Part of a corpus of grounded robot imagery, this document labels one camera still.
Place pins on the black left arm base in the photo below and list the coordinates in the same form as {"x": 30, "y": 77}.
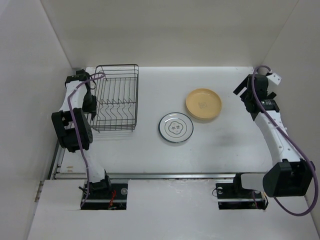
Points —
{"x": 104, "y": 195}

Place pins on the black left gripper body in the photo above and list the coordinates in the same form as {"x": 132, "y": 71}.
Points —
{"x": 88, "y": 104}

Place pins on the yellow shallow plate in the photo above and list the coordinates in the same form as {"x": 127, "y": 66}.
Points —
{"x": 203, "y": 104}

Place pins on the white plate thin green rim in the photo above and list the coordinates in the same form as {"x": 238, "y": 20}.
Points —
{"x": 175, "y": 127}

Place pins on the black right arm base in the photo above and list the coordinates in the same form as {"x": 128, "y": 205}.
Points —
{"x": 231, "y": 197}

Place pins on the grey wire dish rack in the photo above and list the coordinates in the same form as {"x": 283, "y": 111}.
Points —
{"x": 117, "y": 93}

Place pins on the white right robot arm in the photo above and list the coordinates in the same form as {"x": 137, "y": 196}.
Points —
{"x": 290, "y": 175}

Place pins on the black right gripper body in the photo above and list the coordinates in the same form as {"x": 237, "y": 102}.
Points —
{"x": 271, "y": 96}

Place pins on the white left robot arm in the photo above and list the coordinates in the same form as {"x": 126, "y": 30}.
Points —
{"x": 72, "y": 126}

